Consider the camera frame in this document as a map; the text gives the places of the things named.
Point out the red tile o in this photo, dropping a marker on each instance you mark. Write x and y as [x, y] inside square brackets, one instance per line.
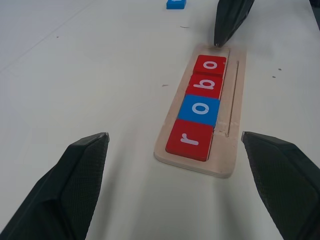
[210, 65]

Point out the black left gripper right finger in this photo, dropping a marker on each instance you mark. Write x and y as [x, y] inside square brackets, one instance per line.
[287, 185]

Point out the wooden letter tray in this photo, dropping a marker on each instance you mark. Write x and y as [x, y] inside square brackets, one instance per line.
[228, 150]

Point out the red tile b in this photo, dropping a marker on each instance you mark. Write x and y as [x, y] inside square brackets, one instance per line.
[205, 85]

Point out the blue letter tile o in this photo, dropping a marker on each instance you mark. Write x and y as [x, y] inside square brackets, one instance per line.
[200, 110]

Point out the blue tile t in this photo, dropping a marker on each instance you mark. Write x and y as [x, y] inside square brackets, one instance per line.
[176, 4]

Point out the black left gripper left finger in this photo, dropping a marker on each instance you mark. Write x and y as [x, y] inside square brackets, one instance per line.
[62, 190]

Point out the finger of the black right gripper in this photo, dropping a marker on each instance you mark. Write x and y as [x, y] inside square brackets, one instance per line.
[228, 20]

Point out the red letter tile r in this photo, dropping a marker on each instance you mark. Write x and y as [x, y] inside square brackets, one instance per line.
[190, 141]

